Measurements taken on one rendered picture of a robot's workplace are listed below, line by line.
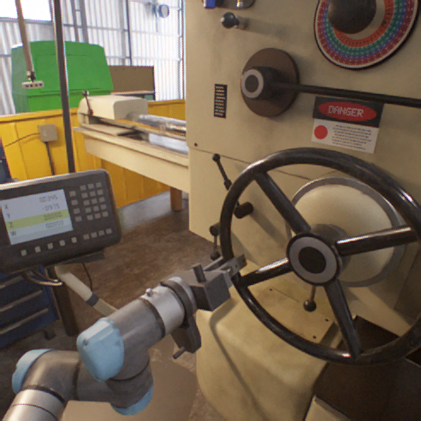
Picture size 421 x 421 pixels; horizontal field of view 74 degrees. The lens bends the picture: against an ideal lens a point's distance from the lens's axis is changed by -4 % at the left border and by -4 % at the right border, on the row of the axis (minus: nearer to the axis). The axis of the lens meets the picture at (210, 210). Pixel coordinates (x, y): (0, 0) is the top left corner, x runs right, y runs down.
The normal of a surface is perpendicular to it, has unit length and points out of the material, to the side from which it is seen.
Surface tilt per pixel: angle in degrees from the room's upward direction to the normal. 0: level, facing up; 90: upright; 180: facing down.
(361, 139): 90
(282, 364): 0
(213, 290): 63
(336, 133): 90
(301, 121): 90
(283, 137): 90
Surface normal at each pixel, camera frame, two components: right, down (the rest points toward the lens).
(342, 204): -0.55, -0.16
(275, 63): -0.67, 0.32
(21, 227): 0.51, 0.06
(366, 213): -0.37, -0.01
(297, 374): 0.02, -0.90
